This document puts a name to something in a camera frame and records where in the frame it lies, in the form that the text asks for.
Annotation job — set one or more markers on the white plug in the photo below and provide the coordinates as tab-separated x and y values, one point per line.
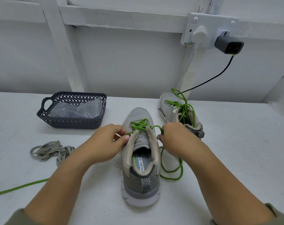
198	35

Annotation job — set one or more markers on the person's left hand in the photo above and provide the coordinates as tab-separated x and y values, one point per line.
104	145

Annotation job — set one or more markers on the green shoelace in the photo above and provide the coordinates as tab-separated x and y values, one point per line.
184	107
172	178

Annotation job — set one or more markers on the person's right forearm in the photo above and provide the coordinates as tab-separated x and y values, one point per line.
235	199

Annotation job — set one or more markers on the gray sneaker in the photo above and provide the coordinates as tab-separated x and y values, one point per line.
141	182
197	128

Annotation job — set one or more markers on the gray charger adapter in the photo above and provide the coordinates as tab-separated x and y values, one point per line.
229	44

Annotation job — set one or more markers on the dark plastic lattice basket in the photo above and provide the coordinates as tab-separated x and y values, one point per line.
67	121

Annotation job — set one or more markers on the clear plastic bag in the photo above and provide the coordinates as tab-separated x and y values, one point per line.
79	110

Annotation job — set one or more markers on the white wall socket plate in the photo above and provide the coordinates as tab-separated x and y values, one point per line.
208	23

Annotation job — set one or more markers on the person's left forearm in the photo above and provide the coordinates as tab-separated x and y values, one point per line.
43	199

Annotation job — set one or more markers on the person's right hand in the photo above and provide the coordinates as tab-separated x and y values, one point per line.
179	140

